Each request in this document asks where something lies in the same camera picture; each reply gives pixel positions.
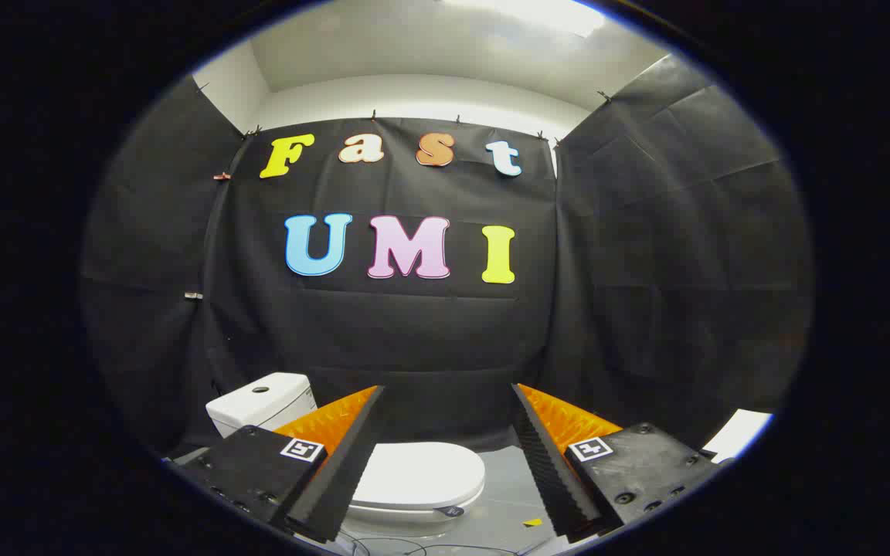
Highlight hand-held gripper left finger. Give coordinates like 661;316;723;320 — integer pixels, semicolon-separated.
175;385;386;544

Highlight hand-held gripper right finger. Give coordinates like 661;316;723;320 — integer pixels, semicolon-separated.
511;383;724;541

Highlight black backdrop cloth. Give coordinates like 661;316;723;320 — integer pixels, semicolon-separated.
80;54;813;458

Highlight white panel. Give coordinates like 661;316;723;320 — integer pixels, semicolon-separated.
704;409;774;464

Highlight thin black floor cables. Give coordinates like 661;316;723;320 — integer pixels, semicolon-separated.
337;531;527;556

